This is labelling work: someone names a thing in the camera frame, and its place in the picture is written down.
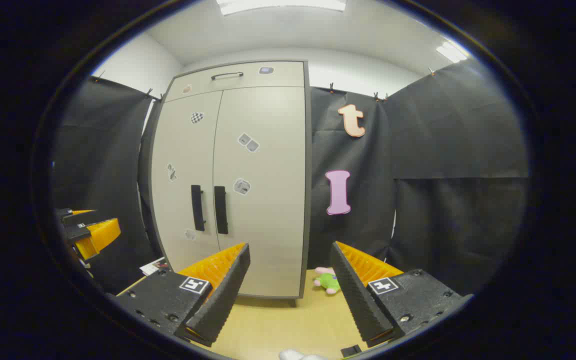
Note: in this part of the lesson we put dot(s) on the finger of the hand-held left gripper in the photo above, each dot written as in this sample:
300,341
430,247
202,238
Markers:
99,236
79,218

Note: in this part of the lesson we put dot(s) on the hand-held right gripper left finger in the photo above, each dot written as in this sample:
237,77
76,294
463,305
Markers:
223,295

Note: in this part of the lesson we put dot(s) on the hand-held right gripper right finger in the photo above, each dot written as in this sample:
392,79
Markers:
355,295

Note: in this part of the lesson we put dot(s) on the grey double-door shoe cabinet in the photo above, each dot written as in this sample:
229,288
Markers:
307,200

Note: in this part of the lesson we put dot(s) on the grey cabinet door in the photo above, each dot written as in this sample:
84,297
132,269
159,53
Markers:
273,200
183,150

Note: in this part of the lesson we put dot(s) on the grey cabinet drawer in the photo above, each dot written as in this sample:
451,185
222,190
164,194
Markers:
278,82

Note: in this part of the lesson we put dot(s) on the green and pink plush toy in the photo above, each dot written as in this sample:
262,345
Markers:
329,282

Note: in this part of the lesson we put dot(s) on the printed paper card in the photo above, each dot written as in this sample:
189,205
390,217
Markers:
153,267

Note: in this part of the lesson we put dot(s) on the black backdrop cloth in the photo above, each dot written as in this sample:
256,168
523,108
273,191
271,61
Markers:
443,150

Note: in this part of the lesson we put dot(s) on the small ceiling light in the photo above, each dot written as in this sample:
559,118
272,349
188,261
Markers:
452,52

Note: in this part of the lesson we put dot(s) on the long ceiling light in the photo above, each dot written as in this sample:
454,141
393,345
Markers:
283,5

